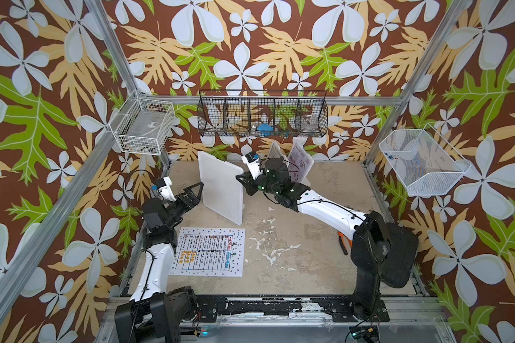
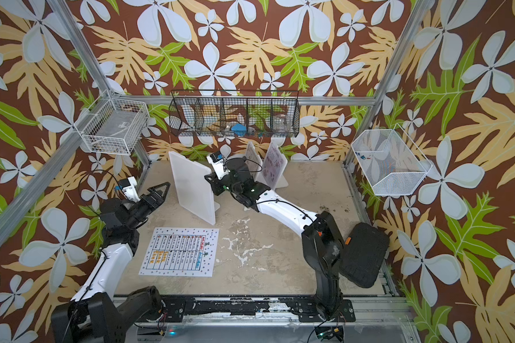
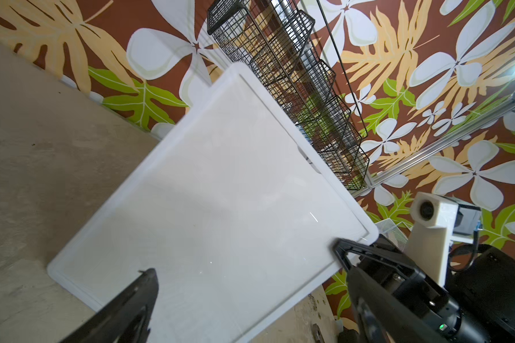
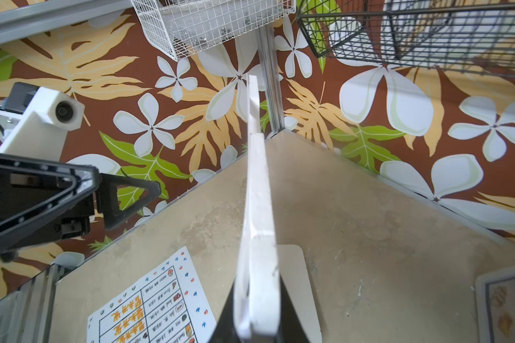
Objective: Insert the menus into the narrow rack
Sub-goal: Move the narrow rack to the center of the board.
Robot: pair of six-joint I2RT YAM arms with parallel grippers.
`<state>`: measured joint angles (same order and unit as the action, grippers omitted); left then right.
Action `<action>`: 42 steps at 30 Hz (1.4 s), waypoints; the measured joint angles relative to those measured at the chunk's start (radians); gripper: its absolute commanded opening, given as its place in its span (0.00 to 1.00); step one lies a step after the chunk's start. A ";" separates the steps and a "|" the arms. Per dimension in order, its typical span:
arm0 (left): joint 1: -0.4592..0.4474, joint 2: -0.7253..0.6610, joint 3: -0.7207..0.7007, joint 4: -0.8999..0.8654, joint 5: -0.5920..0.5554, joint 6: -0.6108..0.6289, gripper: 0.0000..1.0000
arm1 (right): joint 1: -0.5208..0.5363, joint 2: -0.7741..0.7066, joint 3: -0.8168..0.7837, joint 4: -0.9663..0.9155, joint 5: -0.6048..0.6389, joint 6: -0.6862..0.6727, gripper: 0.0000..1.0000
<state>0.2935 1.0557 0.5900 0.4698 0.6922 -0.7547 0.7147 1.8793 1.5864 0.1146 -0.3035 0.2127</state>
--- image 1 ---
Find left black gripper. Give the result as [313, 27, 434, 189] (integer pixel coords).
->
[165, 184, 202, 231]

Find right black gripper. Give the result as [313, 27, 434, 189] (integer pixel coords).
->
[236, 169, 283, 197]

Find pink restaurant special menu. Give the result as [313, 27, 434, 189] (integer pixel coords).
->
[288, 143, 314, 174]

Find dotted border table menu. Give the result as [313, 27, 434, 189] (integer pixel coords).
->
[170, 227, 245, 277]

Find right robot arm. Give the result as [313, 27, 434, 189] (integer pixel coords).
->
[236, 151, 419, 321]

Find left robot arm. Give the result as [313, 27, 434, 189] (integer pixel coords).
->
[114, 177, 204, 342]

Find blue object in rack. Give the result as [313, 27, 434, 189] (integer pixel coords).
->
[257, 124, 274, 137]

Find white mesh basket right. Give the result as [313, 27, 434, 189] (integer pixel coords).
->
[379, 124, 472, 197]

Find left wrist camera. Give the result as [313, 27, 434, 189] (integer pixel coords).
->
[151, 177, 176, 202]

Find black wire rack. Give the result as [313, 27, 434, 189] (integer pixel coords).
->
[196, 89, 329, 138]

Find white wire basket left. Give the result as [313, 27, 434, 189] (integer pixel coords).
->
[110, 91, 176, 156]

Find orange handled pliers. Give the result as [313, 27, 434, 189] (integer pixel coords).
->
[338, 232, 353, 256]

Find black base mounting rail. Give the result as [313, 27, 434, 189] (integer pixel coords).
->
[182, 295, 390, 323]

